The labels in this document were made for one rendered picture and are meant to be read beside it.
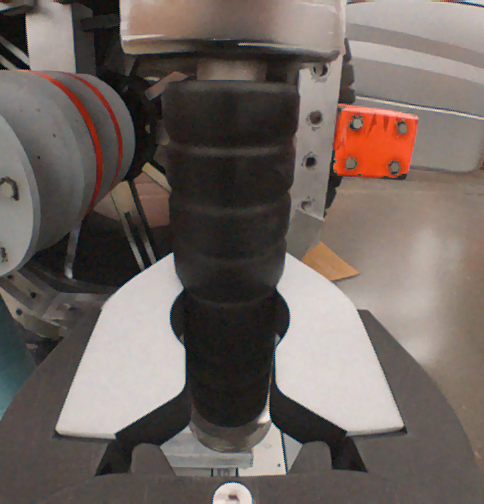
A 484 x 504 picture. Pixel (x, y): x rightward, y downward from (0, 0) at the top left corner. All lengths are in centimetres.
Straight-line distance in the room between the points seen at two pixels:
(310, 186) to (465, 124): 63
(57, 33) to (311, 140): 26
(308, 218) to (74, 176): 22
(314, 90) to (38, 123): 22
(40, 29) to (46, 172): 19
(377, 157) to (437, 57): 52
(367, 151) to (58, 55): 31
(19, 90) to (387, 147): 31
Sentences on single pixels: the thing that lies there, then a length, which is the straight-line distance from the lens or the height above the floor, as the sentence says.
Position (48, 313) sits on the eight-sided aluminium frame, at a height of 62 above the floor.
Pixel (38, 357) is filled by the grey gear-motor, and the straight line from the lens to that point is 76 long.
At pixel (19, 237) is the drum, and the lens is 20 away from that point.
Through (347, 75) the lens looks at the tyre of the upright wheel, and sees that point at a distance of 40.
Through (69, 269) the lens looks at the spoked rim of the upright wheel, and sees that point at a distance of 54.
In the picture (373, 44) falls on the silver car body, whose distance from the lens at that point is 74.
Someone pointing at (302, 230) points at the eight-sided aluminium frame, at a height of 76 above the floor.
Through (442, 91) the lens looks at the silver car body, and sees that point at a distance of 83.
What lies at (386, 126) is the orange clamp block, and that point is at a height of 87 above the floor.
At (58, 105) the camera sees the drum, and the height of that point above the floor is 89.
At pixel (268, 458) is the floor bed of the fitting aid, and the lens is 89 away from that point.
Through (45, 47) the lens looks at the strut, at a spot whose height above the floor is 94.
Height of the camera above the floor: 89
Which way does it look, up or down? 30 degrees down
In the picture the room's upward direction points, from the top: 2 degrees clockwise
